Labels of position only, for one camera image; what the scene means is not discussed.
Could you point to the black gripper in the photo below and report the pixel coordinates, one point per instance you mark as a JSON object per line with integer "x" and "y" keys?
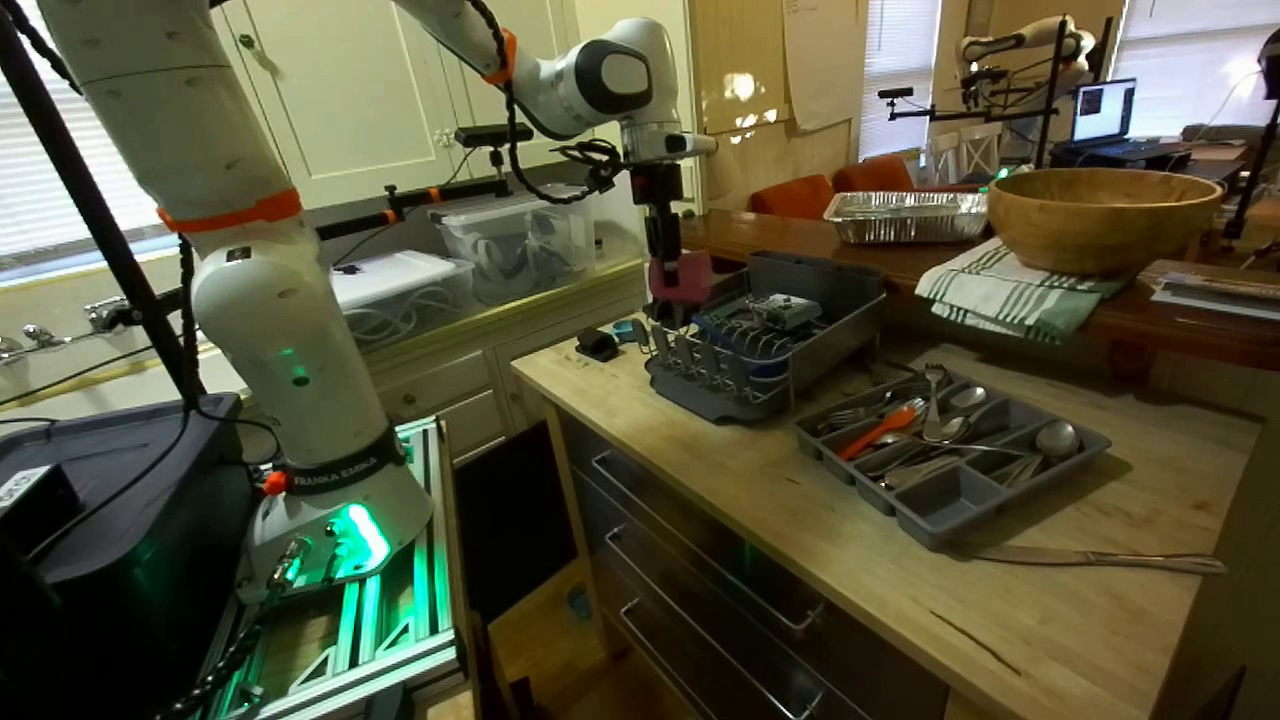
{"x": 656, "y": 192}

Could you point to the pink plastic cup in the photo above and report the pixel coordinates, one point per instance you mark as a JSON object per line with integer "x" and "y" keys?
{"x": 687, "y": 287}

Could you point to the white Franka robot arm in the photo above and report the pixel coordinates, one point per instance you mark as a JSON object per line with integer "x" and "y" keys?
{"x": 281, "y": 334}

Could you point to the small teal object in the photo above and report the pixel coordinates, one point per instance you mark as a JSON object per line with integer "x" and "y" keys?
{"x": 631, "y": 329}

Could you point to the small black object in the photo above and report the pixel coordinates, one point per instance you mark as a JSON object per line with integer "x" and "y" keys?
{"x": 599, "y": 347}

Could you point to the green printed packet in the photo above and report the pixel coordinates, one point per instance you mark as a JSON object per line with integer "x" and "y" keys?
{"x": 782, "y": 310}

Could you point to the blue plastic dish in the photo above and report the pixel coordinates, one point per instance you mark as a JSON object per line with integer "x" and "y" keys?
{"x": 760, "y": 347}

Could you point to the orange chair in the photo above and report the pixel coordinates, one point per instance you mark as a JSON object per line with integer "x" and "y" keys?
{"x": 873, "y": 172}
{"x": 799, "y": 197}

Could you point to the clear plastic storage bin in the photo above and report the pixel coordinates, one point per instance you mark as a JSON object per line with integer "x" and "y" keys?
{"x": 513, "y": 245}

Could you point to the gray dish rack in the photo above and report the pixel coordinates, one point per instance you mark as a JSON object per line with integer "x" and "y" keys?
{"x": 801, "y": 354}

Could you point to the beige counter cabinet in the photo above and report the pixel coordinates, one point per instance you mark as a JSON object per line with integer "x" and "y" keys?
{"x": 505, "y": 347}

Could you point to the aluminium foil tray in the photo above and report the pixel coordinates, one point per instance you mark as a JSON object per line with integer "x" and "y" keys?
{"x": 907, "y": 216}

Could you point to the white storage box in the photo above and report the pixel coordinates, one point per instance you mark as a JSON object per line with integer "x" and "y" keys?
{"x": 401, "y": 288}

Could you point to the orange plastic spoon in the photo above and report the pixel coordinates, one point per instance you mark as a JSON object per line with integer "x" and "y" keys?
{"x": 877, "y": 432}

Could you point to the green striped white towel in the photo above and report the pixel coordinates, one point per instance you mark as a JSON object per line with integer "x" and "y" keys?
{"x": 1012, "y": 295}

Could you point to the wooden island drawer cabinet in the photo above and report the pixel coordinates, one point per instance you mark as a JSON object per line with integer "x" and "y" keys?
{"x": 721, "y": 600}

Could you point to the white cabinet door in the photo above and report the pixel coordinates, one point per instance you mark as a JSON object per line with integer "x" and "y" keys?
{"x": 334, "y": 92}

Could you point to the gray cutlery tray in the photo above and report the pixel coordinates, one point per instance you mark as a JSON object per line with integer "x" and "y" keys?
{"x": 955, "y": 500}

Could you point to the black metal stand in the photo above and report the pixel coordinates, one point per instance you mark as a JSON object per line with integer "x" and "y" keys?
{"x": 1027, "y": 72}

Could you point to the large metal spoon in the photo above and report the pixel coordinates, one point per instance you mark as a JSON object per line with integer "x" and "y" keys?
{"x": 1056, "y": 436}

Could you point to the large wooden bowl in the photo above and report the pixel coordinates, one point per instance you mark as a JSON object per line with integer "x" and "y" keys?
{"x": 1104, "y": 220}

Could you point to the open laptop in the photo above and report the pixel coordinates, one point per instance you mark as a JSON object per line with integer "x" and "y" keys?
{"x": 1104, "y": 114}

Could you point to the flat book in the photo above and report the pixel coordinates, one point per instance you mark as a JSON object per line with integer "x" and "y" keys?
{"x": 1220, "y": 299}

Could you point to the black tripod pole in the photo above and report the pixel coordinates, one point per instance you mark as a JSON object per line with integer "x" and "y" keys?
{"x": 101, "y": 225}

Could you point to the seated person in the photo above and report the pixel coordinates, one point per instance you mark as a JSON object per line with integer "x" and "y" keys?
{"x": 1252, "y": 114}

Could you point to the black computer case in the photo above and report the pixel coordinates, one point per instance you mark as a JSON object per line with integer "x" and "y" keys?
{"x": 121, "y": 561}

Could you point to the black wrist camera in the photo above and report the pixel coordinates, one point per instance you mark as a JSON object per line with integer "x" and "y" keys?
{"x": 603, "y": 156}

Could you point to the black camera on stand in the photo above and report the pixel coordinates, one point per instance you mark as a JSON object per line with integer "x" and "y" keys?
{"x": 482, "y": 132}

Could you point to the black rail with orange clamps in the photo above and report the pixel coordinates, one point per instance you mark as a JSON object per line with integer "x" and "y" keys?
{"x": 401, "y": 203}

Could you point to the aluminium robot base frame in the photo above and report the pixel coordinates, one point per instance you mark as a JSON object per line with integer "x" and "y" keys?
{"x": 365, "y": 625}

